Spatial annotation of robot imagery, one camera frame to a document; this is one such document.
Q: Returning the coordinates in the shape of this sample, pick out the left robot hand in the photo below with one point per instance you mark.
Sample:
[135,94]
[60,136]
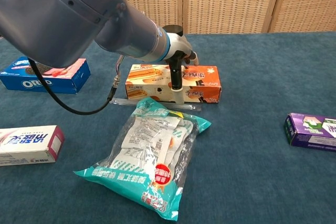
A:
[178,48]

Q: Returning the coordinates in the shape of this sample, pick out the clear plastic stick packet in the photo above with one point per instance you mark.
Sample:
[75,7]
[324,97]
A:
[191,107]

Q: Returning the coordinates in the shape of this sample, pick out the blue Oreo cookie box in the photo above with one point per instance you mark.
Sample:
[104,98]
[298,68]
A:
[71,79]

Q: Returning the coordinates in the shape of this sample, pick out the glass jar black lid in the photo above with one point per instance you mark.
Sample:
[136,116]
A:
[173,28]

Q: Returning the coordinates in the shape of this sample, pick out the teal snack bag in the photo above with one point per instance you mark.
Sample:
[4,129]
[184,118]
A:
[147,153]

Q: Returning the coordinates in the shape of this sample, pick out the white pink toothpaste box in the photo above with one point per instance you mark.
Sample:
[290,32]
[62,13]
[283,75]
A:
[26,142]

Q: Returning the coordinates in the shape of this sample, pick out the purple carton box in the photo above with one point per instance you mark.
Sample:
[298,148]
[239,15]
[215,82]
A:
[312,132]

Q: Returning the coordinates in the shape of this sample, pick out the orange biscuit box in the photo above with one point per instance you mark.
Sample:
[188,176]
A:
[199,82]

